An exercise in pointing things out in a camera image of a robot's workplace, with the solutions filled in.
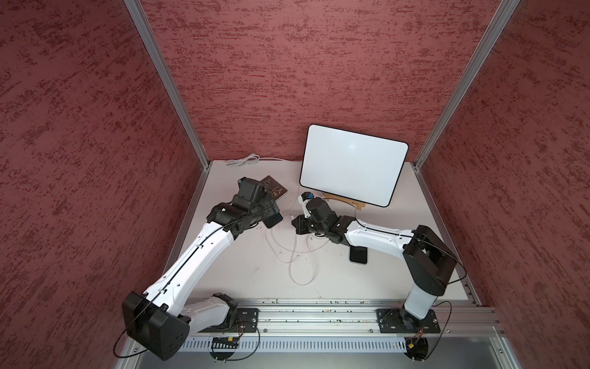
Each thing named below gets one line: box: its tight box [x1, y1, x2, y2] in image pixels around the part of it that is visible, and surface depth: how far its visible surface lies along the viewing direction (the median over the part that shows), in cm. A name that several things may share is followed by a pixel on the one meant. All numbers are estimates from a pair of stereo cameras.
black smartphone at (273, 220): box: [262, 211, 284, 229], surface depth 79 cm
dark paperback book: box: [260, 175, 289, 203], surface depth 112 cm
